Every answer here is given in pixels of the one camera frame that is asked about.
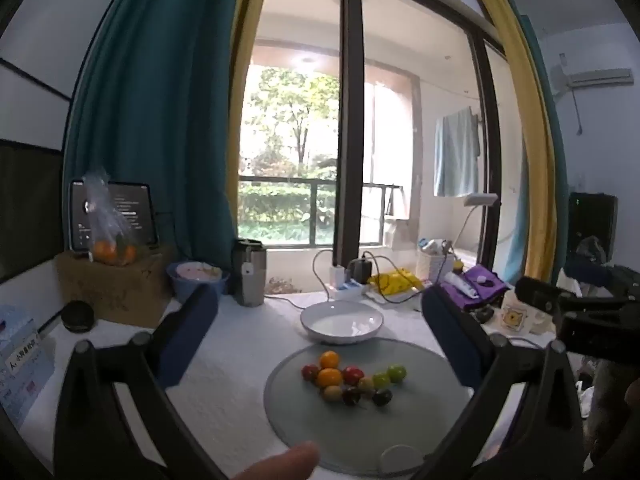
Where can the black computer case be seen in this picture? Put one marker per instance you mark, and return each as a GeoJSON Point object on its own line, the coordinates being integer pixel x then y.
{"type": "Point", "coordinates": [592, 215]}

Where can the white charger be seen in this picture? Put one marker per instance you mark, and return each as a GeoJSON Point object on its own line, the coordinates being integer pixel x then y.
{"type": "Point", "coordinates": [337, 274]}

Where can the white air conditioner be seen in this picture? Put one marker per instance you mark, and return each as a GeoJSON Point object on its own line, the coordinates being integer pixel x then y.
{"type": "Point", "coordinates": [595, 75]}

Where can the yellow cherry tomato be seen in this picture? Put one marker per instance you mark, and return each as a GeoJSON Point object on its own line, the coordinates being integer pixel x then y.
{"type": "Point", "coordinates": [331, 393]}

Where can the red cherry tomato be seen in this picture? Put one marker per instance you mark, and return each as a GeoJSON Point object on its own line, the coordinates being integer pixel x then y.
{"type": "Point", "coordinates": [310, 371]}
{"type": "Point", "coordinates": [353, 374]}

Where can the yellow curtain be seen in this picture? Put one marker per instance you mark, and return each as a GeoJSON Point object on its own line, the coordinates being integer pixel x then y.
{"type": "Point", "coordinates": [245, 85]}
{"type": "Point", "coordinates": [535, 135]}

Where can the white desk lamp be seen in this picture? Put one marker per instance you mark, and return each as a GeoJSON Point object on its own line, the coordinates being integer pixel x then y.
{"type": "Point", "coordinates": [480, 200]}

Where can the white power strip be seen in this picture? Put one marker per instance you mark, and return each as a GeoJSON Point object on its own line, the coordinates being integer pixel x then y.
{"type": "Point", "coordinates": [347, 290]}

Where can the black car key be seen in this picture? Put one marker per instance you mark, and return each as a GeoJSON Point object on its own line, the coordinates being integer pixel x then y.
{"type": "Point", "coordinates": [483, 315]}

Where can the dark purple cherry tomato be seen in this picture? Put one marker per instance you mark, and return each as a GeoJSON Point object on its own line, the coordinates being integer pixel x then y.
{"type": "Point", "coordinates": [382, 397]}
{"type": "Point", "coordinates": [350, 396]}

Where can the steel thermos tumbler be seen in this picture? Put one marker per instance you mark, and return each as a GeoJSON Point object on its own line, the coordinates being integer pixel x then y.
{"type": "Point", "coordinates": [249, 285]}

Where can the yellow plastic bag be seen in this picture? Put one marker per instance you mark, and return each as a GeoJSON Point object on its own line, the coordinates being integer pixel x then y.
{"type": "Point", "coordinates": [395, 282]}

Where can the purple cloth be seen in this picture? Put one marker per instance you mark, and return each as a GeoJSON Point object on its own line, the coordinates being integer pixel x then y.
{"type": "Point", "coordinates": [487, 290]}

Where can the light blue towel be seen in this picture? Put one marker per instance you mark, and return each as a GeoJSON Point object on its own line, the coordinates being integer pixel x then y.
{"type": "Point", "coordinates": [455, 155]}

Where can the tan cherry tomato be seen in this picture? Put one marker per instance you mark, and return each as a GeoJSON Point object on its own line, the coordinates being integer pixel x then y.
{"type": "Point", "coordinates": [365, 384]}

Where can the blue bowl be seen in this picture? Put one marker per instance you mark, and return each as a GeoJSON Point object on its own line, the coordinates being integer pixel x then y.
{"type": "Point", "coordinates": [197, 287]}

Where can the teal curtain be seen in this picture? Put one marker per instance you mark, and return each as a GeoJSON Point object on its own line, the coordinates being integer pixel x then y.
{"type": "Point", "coordinates": [160, 110]}
{"type": "Point", "coordinates": [559, 160]}

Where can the green cherry tomato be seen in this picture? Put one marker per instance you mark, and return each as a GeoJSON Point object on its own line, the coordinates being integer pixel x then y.
{"type": "Point", "coordinates": [396, 372]}
{"type": "Point", "coordinates": [381, 379]}

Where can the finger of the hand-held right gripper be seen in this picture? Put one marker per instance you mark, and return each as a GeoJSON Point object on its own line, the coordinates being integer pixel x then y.
{"type": "Point", "coordinates": [537, 291]}

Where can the white woven basket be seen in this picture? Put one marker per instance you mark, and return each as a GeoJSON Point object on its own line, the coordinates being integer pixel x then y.
{"type": "Point", "coordinates": [435, 267]}

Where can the blue tissue pack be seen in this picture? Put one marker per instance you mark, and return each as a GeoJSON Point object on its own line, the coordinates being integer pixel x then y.
{"type": "Point", "coordinates": [22, 360]}

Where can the balcony railing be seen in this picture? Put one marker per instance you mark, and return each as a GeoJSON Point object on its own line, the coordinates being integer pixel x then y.
{"type": "Point", "coordinates": [280, 178]}

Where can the black charger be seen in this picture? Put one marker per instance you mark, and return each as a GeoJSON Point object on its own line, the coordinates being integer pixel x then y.
{"type": "Point", "coordinates": [360, 271]}

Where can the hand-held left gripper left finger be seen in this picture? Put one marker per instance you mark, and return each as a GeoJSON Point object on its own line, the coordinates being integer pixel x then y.
{"type": "Point", "coordinates": [187, 340]}

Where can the clear plastic bag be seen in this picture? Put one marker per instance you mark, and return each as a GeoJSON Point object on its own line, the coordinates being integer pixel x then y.
{"type": "Point", "coordinates": [102, 210]}

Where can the person's left hand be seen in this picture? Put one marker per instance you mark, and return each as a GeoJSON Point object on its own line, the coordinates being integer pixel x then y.
{"type": "Point", "coordinates": [285, 462]}

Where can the orange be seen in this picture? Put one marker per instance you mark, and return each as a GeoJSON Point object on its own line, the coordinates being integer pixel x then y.
{"type": "Point", "coordinates": [128, 254]}
{"type": "Point", "coordinates": [105, 251]}

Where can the cardboard box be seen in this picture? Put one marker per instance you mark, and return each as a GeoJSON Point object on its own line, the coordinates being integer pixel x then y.
{"type": "Point", "coordinates": [120, 290]}

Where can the white round plate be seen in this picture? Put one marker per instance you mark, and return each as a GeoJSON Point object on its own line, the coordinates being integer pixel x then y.
{"type": "Point", "coordinates": [342, 322]}

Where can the black round speaker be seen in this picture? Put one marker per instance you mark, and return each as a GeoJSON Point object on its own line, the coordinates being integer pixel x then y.
{"type": "Point", "coordinates": [78, 316]}

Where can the orange cherry tomato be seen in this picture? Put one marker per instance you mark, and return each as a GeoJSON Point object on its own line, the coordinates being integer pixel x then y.
{"type": "Point", "coordinates": [329, 376]}
{"type": "Point", "coordinates": [329, 359]}

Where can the printed white mug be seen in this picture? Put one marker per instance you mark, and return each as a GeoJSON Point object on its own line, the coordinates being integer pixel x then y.
{"type": "Point", "coordinates": [515, 315]}

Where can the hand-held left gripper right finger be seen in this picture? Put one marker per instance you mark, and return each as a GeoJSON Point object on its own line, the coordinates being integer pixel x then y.
{"type": "Point", "coordinates": [445, 335]}

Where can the white hang tag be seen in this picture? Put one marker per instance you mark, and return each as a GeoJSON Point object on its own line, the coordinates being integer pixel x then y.
{"type": "Point", "coordinates": [248, 268]}

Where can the dark window frame post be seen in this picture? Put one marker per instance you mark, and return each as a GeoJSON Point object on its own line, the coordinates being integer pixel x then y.
{"type": "Point", "coordinates": [350, 110]}

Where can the black tablet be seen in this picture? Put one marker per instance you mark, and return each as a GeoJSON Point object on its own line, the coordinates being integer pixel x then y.
{"type": "Point", "coordinates": [135, 210]}

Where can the pink bowl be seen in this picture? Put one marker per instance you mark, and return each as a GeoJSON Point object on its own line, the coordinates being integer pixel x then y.
{"type": "Point", "coordinates": [197, 271]}

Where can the printed packet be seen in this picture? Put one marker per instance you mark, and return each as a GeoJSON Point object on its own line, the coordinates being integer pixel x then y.
{"type": "Point", "coordinates": [435, 246]}

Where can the grey round placemat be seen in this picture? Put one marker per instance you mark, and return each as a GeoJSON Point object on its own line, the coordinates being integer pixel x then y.
{"type": "Point", "coordinates": [320, 435]}

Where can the white tube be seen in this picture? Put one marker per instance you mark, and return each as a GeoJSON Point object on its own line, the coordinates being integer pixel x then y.
{"type": "Point", "coordinates": [457, 282]}

